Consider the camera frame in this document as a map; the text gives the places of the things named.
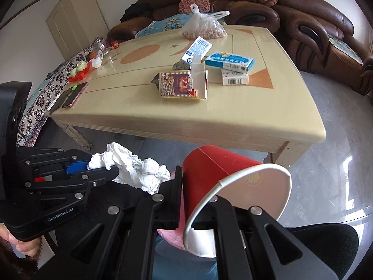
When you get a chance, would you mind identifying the red paper cup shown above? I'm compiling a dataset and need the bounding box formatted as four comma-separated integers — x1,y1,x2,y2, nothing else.
181,145,292,259

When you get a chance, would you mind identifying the brown leather armchair sofa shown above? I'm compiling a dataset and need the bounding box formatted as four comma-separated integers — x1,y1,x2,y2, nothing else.
274,0,373,97

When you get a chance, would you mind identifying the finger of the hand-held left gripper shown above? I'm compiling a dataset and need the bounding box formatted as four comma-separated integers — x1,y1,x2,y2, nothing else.
16,148,93,176
25,166,121,192

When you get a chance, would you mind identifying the glass jar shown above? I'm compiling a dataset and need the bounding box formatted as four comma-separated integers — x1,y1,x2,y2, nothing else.
93,36,109,53

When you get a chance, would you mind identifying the red tray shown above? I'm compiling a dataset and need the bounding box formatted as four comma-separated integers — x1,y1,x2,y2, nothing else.
69,60,94,83

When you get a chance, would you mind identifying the white and blue carton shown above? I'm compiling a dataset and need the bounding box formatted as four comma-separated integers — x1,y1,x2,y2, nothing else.
181,36,213,65

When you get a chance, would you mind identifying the pink trash bin with bag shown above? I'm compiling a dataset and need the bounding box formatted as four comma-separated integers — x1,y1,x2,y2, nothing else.
156,168,216,257

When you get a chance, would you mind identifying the carved cream table leg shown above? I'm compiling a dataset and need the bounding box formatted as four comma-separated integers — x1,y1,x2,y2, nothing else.
62,124,93,152

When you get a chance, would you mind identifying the black flat case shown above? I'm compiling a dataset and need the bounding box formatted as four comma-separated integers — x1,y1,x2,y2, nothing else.
49,89,73,114

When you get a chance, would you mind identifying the cream cabinet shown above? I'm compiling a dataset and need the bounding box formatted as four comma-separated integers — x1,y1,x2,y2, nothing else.
46,0,109,60

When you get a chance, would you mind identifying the person's left hand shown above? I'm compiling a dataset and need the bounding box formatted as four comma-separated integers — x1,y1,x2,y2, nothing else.
0,223,43,259

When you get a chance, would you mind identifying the white tissue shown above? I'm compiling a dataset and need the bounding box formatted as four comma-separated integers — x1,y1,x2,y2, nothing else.
87,142,171,194

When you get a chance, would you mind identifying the blue seat pad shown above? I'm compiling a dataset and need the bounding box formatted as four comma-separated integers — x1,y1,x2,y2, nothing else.
328,33,365,66

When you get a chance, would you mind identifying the blue medicine box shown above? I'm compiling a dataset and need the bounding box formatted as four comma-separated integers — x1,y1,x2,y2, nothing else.
205,52,255,74

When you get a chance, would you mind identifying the white medicine box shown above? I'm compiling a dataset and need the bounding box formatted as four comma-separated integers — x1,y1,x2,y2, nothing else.
221,69,249,86

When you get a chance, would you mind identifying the red and gold box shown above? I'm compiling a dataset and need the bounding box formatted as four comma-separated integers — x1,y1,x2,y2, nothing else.
158,55,209,101

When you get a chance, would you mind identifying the clear bag of peanuts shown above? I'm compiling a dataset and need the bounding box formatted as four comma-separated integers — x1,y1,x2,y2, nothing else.
182,3,230,40

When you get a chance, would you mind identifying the floral patterned cloth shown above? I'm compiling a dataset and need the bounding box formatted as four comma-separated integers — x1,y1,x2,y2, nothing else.
17,47,97,148

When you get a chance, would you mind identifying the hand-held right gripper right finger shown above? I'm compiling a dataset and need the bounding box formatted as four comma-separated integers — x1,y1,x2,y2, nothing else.
192,195,341,280

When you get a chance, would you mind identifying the round pink crochet cushion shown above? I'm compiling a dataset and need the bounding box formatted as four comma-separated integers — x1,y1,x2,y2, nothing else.
178,0,211,14

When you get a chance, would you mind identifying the blue plastic stool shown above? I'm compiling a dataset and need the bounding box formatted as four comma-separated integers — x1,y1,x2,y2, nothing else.
153,235,218,280

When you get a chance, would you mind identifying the black clothing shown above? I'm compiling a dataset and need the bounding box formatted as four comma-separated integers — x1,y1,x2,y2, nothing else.
120,3,153,22

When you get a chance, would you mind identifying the rose gold phone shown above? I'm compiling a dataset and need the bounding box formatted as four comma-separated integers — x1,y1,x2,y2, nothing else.
61,82,89,109

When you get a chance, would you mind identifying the person's right leg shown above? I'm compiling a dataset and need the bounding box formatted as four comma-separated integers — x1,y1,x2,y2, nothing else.
287,223,359,280

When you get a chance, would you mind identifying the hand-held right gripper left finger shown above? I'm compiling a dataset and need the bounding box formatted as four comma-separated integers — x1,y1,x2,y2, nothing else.
35,166,184,280

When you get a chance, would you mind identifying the blue floral cushion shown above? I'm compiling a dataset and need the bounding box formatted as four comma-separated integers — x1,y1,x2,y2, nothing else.
135,16,193,38

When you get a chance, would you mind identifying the long brown leather sofa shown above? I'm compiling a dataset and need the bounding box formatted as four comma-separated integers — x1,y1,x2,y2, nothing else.
106,0,281,43

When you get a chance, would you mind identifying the brown fuzzy coat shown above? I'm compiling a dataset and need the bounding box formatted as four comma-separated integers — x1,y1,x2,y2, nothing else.
0,239,38,280

